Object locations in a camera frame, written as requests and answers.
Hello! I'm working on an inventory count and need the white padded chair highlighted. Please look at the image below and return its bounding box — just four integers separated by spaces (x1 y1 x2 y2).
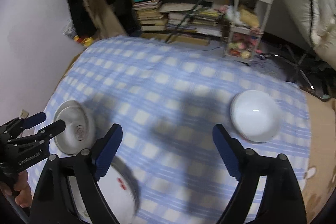
267 0 336 70

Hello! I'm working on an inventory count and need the white utility cart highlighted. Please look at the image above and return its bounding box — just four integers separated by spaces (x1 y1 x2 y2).
223 0 274 64

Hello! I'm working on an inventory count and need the yellow snack bag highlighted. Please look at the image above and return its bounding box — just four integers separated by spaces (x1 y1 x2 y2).
73 35 95 48

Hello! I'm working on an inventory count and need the blue plaid tablecloth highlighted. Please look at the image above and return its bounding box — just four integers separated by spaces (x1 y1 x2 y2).
45 36 311 223

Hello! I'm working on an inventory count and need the large cherry plate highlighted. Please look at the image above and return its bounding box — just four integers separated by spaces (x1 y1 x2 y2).
67 154 141 224

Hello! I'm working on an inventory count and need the person's left hand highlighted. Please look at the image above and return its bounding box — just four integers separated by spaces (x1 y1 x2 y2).
13 170 33 208

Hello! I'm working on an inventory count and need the white bowl red character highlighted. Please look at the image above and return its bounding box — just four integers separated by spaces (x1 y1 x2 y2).
54 100 96 155

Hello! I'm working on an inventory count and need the white wall socket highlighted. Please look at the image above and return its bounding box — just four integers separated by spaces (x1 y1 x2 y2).
19 109 29 119

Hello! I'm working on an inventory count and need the stack of books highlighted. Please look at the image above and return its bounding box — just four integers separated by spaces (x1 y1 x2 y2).
133 0 167 32

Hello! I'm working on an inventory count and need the large white bowl orange label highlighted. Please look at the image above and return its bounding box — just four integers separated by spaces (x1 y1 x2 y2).
230 90 282 143

